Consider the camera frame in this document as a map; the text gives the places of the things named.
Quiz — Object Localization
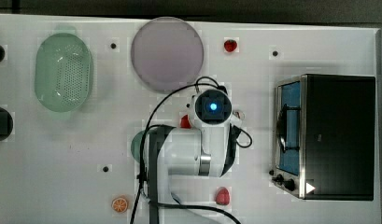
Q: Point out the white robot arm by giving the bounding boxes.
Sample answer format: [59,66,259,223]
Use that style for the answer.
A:
[144,88,241,224]

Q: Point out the pink toy fruit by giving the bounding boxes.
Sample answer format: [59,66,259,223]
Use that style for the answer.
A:
[215,187,231,205]

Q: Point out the small green round object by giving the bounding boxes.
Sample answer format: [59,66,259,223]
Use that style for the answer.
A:
[131,131,146,162]

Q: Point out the red toy strawberry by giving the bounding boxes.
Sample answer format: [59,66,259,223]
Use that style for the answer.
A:
[224,39,237,52]

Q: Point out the black cable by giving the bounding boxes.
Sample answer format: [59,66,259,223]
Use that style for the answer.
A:
[129,76,253,224]

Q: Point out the green perforated colander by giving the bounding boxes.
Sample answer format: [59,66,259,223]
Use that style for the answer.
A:
[35,33,92,113]

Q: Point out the orange slice toy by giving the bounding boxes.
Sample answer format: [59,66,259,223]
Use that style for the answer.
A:
[111,196,128,213]

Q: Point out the black cylinder lower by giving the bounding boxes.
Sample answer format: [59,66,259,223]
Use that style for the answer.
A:
[0,107,13,141]

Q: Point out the round lilac plate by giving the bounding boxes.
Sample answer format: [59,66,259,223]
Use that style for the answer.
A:
[131,17,204,91]

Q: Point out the red knitted ketchup bottle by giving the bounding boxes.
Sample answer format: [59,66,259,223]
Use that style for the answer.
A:
[180,115,191,129]

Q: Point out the black toaster oven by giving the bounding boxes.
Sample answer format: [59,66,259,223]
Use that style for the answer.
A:
[269,74,376,201]

